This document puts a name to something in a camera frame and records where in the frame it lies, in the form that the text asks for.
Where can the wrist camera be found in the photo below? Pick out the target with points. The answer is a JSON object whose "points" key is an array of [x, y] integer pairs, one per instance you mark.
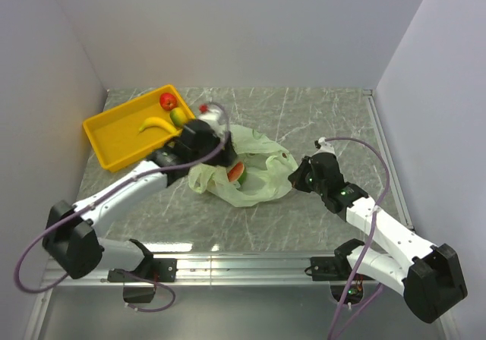
{"points": [[323, 146], [212, 115]]}

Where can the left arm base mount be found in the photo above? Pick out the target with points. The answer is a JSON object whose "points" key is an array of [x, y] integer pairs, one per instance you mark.
{"points": [[159, 271]]}

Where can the yellow toy banana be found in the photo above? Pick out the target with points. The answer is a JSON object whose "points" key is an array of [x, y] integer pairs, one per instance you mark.
{"points": [[157, 123]]}

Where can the watermelon slice toy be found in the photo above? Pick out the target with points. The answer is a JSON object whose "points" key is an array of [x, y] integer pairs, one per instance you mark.
{"points": [[237, 173]]}

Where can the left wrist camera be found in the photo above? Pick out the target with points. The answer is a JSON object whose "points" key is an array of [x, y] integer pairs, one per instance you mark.
{"points": [[212, 115]]}

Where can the red toy fruit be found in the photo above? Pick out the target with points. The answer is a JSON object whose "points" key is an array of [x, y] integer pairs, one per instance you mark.
{"points": [[168, 101]]}

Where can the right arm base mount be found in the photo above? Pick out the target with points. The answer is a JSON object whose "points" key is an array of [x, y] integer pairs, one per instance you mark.
{"points": [[336, 271]]}

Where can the aluminium side rail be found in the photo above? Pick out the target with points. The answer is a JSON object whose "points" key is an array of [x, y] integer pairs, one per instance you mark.
{"points": [[396, 190]]}

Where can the aluminium front rail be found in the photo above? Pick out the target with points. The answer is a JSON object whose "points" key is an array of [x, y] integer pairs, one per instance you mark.
{"points": [[238, 269]]}

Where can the yellow toy fruit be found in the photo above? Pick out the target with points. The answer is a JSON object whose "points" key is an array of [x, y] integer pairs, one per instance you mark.
{"points": [[178, 117]]}

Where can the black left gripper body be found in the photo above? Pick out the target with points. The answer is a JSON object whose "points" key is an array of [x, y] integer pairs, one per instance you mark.
{"points": [[222, 157]]}

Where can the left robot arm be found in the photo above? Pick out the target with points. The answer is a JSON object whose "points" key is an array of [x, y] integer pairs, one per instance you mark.
{"points": [[74, 234]]}

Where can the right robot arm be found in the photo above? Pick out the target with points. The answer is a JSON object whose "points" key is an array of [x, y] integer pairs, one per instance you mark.
{"points": [[429, 277]]}

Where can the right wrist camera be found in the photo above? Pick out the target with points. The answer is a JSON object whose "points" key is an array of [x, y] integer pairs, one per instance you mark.
{"points": [[323, 146]]}

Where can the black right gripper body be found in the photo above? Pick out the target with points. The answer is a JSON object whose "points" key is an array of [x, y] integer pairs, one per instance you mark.
{"points": [[314, 184]]}

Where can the green plastic bag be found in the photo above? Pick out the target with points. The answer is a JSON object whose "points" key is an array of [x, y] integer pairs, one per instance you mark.
{"points": [[268, 166]]}

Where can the yellow plastic tray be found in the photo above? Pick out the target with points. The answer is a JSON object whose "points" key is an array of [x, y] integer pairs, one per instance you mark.
{"points": [[115, 134]]}

